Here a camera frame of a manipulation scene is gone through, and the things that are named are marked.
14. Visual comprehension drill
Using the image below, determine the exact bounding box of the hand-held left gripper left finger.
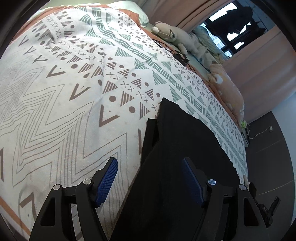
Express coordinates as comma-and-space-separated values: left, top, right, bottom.
29, 157, 118, 241

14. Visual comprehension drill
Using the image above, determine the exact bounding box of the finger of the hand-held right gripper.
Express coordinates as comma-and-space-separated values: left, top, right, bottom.
248, 182, 258, 198

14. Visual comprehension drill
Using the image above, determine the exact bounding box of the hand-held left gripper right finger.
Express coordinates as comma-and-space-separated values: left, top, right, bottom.
182, 158, 271, 241

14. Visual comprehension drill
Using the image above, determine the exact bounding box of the black jacket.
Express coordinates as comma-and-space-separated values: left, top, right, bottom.
111, 97, 249, 241

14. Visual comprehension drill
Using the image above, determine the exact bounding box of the white nightstand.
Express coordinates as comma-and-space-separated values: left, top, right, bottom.
240, 120, 251, 147

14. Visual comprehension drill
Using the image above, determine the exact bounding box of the patterned white blanket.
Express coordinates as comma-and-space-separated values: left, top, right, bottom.
0, 3, 249, 235

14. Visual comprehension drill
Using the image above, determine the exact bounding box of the pink plush pillow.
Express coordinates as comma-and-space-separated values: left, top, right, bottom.
209, 62, 245, 122

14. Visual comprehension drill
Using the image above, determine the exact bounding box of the pink curtain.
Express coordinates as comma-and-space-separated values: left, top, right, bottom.
141, 0, 237, 28
221, 24, 296, 124

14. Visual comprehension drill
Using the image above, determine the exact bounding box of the small black device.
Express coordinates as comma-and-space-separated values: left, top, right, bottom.
174, 50, 190, 66

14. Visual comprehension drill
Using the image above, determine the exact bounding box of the crumpled pale bedding pile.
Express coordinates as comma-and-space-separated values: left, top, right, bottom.
190, 24, 230, 62

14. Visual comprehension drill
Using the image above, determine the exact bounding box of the beige plush bear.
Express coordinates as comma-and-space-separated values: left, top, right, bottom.
151, 21, 208, 62

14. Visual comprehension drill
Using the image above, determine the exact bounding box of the hanging black coat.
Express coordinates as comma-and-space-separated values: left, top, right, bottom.
209, 6, 254, 42

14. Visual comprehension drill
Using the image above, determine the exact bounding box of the white pillow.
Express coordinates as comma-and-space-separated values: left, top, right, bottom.
111, 0, 149, 25

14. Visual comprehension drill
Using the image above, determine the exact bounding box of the white charging cable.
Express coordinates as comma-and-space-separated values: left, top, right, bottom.
248, 129, 270, 140

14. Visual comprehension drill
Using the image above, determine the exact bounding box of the black cable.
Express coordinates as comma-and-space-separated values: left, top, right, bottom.
150, 38, 216, 93

